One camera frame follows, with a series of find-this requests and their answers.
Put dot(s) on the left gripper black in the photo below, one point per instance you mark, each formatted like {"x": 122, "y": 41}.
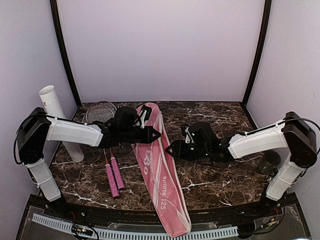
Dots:
{"x": 148, "y": 139}

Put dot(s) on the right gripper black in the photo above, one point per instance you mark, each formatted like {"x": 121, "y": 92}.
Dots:
{"x": 179, "y": 149}

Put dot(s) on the pink racket bag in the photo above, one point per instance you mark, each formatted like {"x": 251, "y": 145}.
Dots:
{"x": 159, "y": 173}

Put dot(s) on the white pink badminton racket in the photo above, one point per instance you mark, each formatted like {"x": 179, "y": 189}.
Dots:
{"x": 116, "y": 175}

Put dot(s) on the red badminton racket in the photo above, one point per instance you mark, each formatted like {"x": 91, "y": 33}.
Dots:
{"x": 110, "y": 176}

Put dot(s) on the white shuttlecock tube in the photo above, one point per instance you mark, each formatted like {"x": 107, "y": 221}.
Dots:
{"x": 61, "y": 128}

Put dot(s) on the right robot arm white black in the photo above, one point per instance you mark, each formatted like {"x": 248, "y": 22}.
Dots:
{"x": 291, "y": 132}

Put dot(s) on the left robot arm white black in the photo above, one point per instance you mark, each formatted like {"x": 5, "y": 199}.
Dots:
{"x": 127, "y": 126}

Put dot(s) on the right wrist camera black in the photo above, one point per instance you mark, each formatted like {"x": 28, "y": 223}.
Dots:
{"x": 186, "y": 134}

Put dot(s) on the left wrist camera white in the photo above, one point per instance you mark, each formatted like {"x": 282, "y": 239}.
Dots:
{"x": 143, "y": 116}

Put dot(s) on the grey slotted cable duct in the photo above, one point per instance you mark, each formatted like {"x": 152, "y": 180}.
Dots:
{"x": 68, "y": 227}

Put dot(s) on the black front rail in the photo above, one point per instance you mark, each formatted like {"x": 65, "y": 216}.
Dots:
{"x": 244, "y": 214}

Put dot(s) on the black right corner post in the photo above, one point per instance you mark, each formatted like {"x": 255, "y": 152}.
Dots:
{"x": 258, "y": 52}

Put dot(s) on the black corner post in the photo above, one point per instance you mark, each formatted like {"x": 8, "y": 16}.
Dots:
{"x": 258, "y": 52}
{"x": 63, "y": 51}

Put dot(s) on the black left corner post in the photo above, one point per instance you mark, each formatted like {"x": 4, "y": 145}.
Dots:
{"x": 63, "y": 51}

